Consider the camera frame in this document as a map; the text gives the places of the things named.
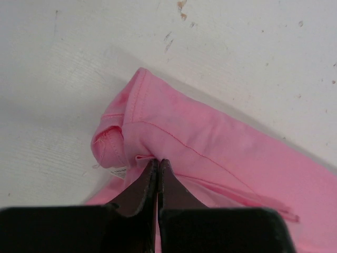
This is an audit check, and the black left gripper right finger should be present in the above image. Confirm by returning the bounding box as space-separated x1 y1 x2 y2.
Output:
158 159 295 252

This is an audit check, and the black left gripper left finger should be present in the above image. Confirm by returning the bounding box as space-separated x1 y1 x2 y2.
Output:
1 160 158 252

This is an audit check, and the pink t-shirt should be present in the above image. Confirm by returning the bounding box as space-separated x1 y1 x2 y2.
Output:
88 68 336 252

